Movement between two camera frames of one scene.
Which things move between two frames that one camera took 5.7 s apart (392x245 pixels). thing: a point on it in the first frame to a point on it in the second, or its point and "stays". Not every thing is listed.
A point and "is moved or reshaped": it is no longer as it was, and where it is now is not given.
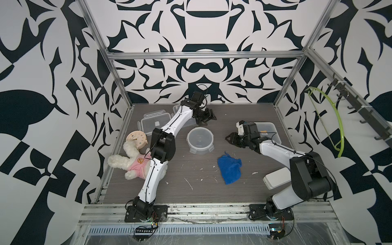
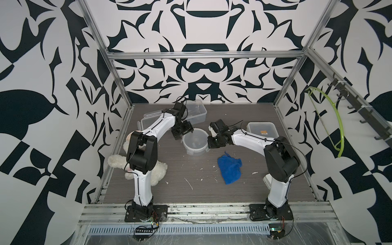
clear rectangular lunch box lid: (157, 119) stays
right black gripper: (231, 139) to (210, 144)
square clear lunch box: (268, 129) stays
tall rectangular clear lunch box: (171, 109) is moved or reshaped
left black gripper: (209, 114) to (189, 128)
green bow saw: (342, 127) stays
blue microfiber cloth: (230, 168) stays
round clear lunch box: (200, 140) is moved or reshaped
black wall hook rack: (363, 109) stays
